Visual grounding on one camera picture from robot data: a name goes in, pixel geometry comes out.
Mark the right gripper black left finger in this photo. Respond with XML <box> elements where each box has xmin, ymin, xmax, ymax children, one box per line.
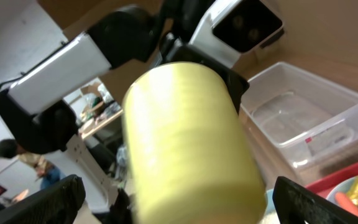
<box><xmin>0</xmin><ymin>175</ymin><xmax>86</xmax><ymax>224</ymax></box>

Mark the yellow cup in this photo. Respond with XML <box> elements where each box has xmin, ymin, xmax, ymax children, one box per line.
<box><xmin>122</xmin><ymin>62</ymin><xmax>266</xmax><ymax>224</ymax></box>

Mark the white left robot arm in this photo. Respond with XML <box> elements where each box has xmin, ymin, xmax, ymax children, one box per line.
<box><xmin>0</xmin><ymin>1</ymin><xmax>249</xmax><ymax>213</ymax></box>

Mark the clear plastic bin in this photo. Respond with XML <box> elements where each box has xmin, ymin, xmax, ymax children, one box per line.
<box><xmin>241</xmin><ymin>62</ymin><xmax>358</xmax><ymax>170</ymax></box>

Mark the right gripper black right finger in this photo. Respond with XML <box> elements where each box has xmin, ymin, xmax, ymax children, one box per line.
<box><xmin>272</xmin><ymin>176</ymin><xmax>358</xmax><ymax>224</ymax></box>

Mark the light blue bowl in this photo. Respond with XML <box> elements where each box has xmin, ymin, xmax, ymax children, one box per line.
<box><xmin>265</xmin><ymin>189</ymin><xmax>275</xmax><ymax>215</ymax></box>

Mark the red tray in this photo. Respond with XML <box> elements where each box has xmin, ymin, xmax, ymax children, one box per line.
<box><xmin>305</xmin><ymin>162</ymin><xmax>358</xmax><ymax>198</ymax></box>

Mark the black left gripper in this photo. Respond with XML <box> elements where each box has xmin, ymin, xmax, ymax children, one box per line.
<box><xmin>149</xmin><ymin>32</ymin><xmax>249</xmax><ymax>113</ymax></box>

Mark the orange carrot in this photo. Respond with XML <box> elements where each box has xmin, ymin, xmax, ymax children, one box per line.
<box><xmin>334</xmin><ymin>192</ymin><xmax>358</xmax><ymax>217</ymax></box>

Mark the person in background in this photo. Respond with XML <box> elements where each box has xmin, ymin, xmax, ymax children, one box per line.
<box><xmin>0</xmin><ymin>139</ymin><xmax>65</xmax><ymax>190</ymax></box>

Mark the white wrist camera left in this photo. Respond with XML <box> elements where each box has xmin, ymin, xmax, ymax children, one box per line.
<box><xmin>189</xmin><ymin>0</ymin><xmax>284</xmax><ymax>68</ymax></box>

